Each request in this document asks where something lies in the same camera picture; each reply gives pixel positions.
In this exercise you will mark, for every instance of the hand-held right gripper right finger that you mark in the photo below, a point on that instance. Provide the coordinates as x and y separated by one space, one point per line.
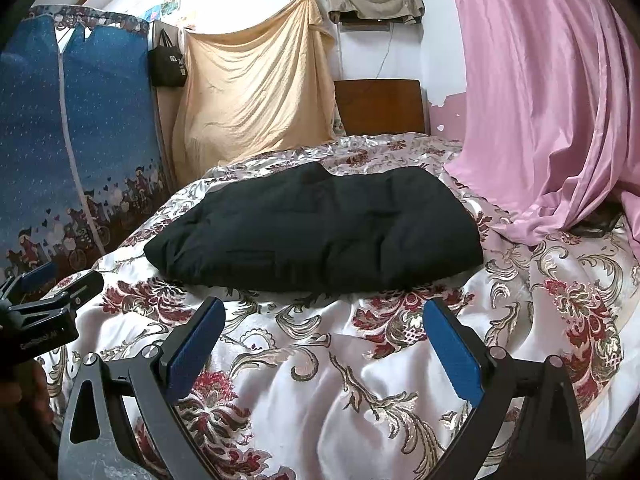
455 350

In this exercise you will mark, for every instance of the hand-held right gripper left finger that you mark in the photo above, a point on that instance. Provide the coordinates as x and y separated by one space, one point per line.
192 355

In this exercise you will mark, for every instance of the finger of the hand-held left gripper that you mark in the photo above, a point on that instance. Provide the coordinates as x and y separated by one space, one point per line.
35 277
80 287

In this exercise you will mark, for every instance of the black padded garment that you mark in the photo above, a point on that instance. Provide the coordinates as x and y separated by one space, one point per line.
320 230

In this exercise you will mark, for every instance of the floral bedspread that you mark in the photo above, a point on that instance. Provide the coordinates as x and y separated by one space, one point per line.
350 370

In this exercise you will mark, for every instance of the blue fabric wardrobe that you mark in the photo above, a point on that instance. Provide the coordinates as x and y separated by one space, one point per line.
100 135

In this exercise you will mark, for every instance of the dark object under curtain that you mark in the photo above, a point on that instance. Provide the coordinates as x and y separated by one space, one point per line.
597 222

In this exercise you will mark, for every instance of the black hanging bag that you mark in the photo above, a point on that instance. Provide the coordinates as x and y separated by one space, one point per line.
167 65

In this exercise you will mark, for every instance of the wooden headboard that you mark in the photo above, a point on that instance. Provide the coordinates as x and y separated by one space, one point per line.
380 107

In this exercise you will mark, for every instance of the pink curtain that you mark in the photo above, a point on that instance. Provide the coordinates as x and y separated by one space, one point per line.
540 110

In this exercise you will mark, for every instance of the beige hanging sheet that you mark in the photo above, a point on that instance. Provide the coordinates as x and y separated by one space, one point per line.
250 90

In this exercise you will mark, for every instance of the beige draped garment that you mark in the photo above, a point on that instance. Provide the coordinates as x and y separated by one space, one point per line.
375 0

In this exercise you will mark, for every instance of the colourful wall pictures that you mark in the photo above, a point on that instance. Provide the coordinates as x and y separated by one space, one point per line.
165 5

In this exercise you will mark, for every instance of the wall shelf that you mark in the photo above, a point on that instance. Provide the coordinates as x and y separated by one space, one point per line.
365 25

